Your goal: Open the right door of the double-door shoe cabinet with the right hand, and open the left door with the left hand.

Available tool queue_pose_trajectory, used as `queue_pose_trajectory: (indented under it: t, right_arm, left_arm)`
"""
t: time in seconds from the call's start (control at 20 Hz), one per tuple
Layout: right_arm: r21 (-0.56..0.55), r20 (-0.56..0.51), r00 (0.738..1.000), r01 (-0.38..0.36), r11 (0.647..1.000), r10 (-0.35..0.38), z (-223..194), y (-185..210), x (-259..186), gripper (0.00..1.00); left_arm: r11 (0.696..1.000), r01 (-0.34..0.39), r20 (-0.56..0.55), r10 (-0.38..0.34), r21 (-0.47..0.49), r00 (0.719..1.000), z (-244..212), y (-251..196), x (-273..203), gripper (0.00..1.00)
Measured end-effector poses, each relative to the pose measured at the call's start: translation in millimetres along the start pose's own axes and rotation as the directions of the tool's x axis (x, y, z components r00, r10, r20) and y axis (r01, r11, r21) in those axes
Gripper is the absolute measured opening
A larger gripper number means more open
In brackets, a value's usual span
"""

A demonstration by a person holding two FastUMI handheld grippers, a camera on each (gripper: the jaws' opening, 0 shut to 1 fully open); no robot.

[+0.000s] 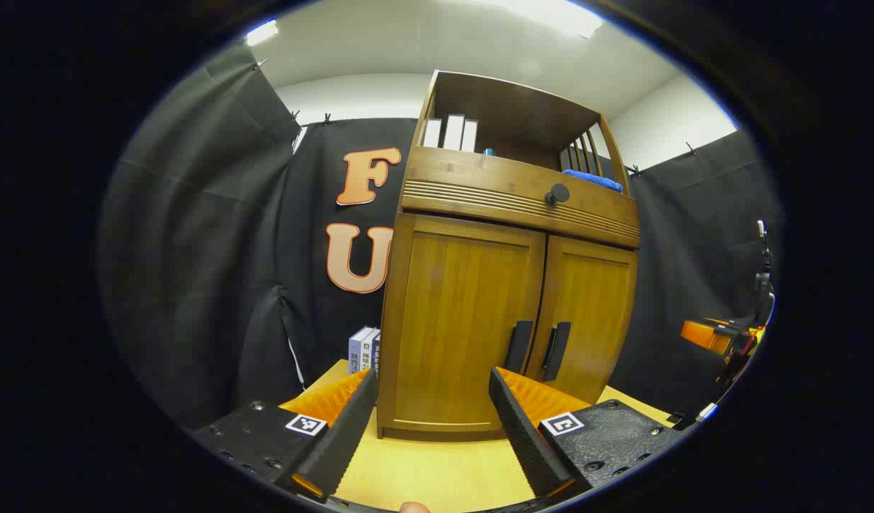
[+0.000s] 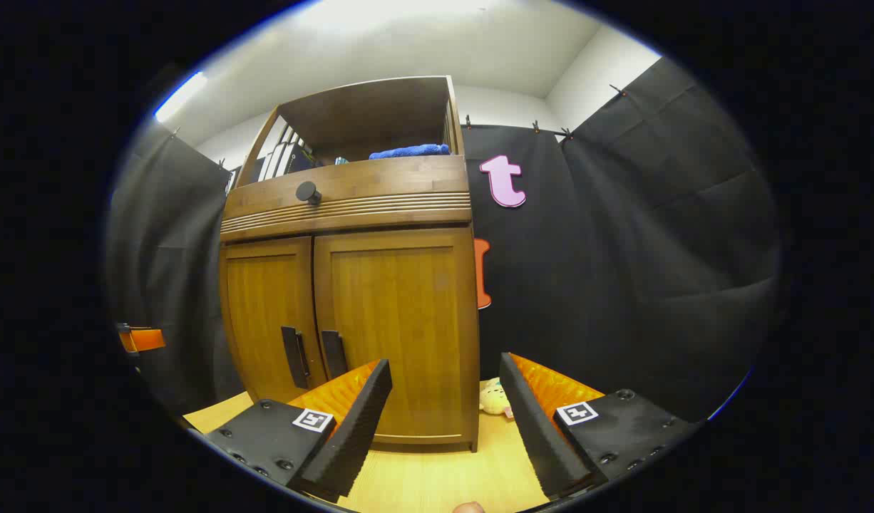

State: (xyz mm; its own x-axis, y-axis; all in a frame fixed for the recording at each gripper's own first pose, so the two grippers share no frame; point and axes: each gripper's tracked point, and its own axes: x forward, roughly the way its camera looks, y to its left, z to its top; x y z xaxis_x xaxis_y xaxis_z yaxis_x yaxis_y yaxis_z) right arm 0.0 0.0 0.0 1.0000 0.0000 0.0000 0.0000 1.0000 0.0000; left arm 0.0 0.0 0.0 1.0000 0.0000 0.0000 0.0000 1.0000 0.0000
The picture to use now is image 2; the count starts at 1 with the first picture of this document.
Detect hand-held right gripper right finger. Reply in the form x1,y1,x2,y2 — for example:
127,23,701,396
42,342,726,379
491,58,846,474
499,352,698,499

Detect wooden double-door shoe cabinet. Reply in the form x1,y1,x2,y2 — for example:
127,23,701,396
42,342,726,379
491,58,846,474
218,75,480,453

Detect wooden drawer with black knob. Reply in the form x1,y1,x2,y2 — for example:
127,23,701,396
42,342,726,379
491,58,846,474
221,155,473,241

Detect yellow plush toy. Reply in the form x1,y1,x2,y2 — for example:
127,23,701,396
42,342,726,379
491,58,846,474
478,379,515,420

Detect black backdrop cloth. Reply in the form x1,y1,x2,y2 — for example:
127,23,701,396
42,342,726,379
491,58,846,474
106,57,783,428

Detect blue folded towel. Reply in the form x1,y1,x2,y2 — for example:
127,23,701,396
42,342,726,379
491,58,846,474
369,143,452,160

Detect wooden shoe cabinet door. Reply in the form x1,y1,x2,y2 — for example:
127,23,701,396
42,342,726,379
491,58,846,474
220,237,317,407
313,227,477,446

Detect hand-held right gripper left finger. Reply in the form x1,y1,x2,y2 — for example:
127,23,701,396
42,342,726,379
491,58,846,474
205,358,394,503

